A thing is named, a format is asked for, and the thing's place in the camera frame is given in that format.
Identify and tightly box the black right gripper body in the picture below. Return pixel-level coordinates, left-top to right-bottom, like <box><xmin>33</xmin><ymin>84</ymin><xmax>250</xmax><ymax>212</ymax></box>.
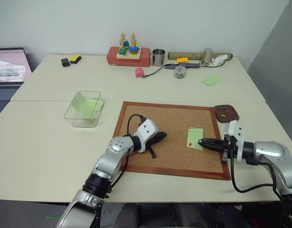
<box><xmin>215</xmin><ymin>134</ymin><xmax>238</xmax><ymax>164</ymax></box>

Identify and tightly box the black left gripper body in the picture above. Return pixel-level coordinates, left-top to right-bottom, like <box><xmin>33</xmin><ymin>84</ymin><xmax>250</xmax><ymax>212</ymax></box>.
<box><xmin>145</xmin><ymin>133</ymin><xmax>158</xmax><ymax>159</ymax></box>

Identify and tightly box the green note with pin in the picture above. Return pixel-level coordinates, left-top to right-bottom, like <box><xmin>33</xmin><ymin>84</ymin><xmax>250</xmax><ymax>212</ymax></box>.
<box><xmin>186</xmin><ymin>128</ymin><xmax>204</xmax><ymax>152</ymax></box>

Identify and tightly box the brown square tray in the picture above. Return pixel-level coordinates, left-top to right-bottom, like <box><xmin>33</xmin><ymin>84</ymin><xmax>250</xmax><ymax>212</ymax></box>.
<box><xmin>214</xmin><ymin>104</ymin><xmax>240</xmax><ymax>124</ymax></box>

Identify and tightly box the green sticky note stack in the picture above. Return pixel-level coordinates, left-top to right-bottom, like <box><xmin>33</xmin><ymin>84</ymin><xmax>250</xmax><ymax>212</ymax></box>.
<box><xmin>201</xmin><ymin>75</ymin><xmax>223</xmax><ymax>87</ymax></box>

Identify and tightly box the clear jar of pushpins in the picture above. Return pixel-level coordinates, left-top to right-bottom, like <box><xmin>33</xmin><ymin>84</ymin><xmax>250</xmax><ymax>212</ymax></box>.
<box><xmin>174</xmin><ymin>65</ymin><xmax>187</xmax><ymax>79</ymax></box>

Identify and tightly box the clear plastic box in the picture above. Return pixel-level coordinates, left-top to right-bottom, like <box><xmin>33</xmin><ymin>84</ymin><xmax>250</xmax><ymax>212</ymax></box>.
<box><xmin>63</xmin><ymin>90</ymin><xmax>105</xmax><ymax>128</ymax></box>

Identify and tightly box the red rectangular box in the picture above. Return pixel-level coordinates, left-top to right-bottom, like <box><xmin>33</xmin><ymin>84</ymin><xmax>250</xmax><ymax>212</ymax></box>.
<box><xmin>106</xmin><ymin>46</ymin><xmax>152</xmax><ymax>68</ymax></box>

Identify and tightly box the wood-framed cork board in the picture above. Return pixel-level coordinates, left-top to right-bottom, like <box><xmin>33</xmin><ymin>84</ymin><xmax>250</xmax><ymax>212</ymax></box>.
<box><xmin>112</xmin><ymin>101</ymin><xmax>233</xmax><ymax>181</ymax></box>

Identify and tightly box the grey USB hub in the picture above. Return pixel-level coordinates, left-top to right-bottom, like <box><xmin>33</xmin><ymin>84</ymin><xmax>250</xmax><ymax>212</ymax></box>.
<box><xmin>165</xmin><ymin>63</ymin><xmax>201</xmax><ymax>70</ymax></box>

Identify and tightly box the metal mug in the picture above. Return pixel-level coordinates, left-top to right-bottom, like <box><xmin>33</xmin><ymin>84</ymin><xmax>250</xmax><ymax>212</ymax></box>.
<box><xmin>150</xmin><ymin>48</ymin><xmax>166</xmax><ymax>67</ymax></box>

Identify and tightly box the white crumpled cloth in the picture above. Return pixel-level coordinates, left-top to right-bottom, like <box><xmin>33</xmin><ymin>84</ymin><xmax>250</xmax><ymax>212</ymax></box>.
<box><xmin>211</xmin><ymin>54</ymin><xmax>229</xmax><ymax>67</ymax></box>

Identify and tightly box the long cardboard tube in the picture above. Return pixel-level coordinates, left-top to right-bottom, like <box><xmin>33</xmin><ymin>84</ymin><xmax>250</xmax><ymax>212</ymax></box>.
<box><xmin>167</xmin><ymin>51</ymin><xmax>233</xmax><ymax>60</ymax></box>

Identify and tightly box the shiny metal cylinder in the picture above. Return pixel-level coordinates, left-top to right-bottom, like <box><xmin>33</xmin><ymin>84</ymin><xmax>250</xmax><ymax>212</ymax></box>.
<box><xmin>199</xmin><ymin>47</ymin><xmax>214</xmax><ymax>67</ymax></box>

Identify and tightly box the wooden colourful stacking toy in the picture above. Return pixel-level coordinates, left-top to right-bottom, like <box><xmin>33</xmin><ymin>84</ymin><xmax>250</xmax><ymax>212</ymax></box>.
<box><xmin>116</xmin><ymin>31</ymin><xmax>142</xmax><ymax>61</ymax></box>

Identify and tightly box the open laptop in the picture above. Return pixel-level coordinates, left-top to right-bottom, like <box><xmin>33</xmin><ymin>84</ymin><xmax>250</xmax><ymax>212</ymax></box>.
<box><xmin>0</xmin><ymin>47</ymin><xmax>34</xmax><ymax>117</ymax></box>

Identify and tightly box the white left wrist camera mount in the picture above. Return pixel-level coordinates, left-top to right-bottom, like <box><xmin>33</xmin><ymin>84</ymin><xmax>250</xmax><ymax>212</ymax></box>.
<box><xmin>136</xmin><ymin>119</ymin><xmax>159</xmax><ymax>153</ymax></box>

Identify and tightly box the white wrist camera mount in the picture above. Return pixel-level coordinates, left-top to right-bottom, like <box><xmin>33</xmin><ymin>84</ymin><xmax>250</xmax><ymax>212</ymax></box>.
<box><xmin>223</xmin><ymin>120</ymin><xmax>245</xmax><ymax>159</ymax></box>
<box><xmin>136</xmin><ymin>119</ymin><xmax>159</xmax><ymax>153</ymax></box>

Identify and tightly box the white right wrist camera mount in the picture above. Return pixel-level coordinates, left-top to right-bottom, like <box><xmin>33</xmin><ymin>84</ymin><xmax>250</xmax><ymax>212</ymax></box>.
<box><xmin>223</xmin><ymin>120</ymin><xmax>245</xmax><ymax>159</ymax></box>

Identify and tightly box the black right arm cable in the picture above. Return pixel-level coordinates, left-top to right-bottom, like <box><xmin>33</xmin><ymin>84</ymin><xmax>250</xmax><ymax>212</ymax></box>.
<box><xmin>228</xmin><ymin>142</ymin><xmax>283</xmax><ymax>198</ymax></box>

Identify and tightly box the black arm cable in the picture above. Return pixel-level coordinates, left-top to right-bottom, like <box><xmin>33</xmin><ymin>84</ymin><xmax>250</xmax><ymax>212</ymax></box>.
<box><xmin>228</xmin><ymin>142</ymin><xmax>283</xmax><ymax>198</ymax></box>
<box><xmin>108</xmin><ymin>114</ymin><xmax>147</xmax><ymax>199</ymax></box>

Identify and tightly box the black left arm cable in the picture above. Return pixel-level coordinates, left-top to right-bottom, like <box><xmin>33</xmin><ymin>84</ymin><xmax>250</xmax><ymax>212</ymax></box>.
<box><xmin>108</xmin><ymin>114</ymin><xmax>147</xmax><ymax>199</ymax></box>

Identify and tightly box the black USB hub cable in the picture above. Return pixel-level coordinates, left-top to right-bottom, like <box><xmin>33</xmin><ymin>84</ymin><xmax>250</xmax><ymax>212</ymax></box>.
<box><xmin>143</xmin><ymin>63</ymin><xmax>169</xmax><ymax>79</ymax></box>

